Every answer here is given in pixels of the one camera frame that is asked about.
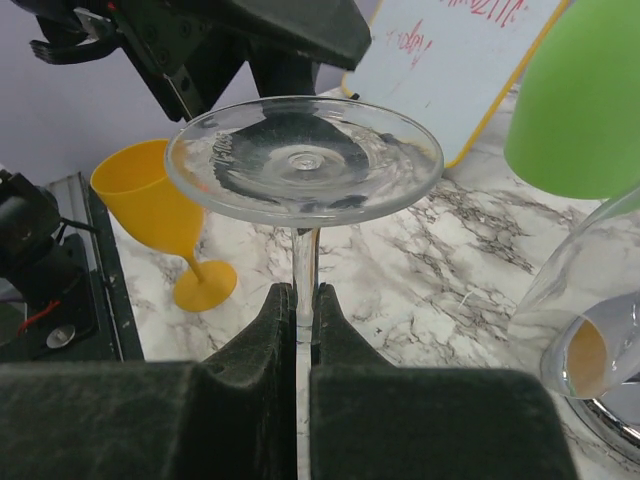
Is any clear tall glass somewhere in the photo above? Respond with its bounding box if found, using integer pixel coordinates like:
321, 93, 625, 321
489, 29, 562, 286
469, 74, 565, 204
507, 189, 639, 399

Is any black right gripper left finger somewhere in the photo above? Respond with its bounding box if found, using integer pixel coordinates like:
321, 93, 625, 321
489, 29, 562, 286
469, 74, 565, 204
1, 283, 297, 479

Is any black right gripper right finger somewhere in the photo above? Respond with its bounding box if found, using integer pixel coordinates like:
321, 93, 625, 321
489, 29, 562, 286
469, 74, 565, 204
309, 284, 577, 479

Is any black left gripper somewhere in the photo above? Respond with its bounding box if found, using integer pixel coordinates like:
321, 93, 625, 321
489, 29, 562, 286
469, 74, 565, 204
29, 1, 371, 121

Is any green plastic wine glass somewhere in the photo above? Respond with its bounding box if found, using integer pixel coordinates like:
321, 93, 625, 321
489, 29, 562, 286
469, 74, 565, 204
504, 0, 639, 200

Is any orange plastic glass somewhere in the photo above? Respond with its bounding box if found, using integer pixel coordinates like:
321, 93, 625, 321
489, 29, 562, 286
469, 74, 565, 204
90, 139, 237, 312

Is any yellow framed whiteboard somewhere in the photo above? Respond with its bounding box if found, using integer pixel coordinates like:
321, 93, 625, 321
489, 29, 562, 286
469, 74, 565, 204
341, 0, 568, 167

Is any clear short glass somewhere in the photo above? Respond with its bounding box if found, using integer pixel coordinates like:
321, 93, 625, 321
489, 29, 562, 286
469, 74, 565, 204
164, 96, 444, 345

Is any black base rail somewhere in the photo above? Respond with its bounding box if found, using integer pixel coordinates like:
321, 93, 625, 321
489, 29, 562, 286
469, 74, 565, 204
1, 170, 144, 363

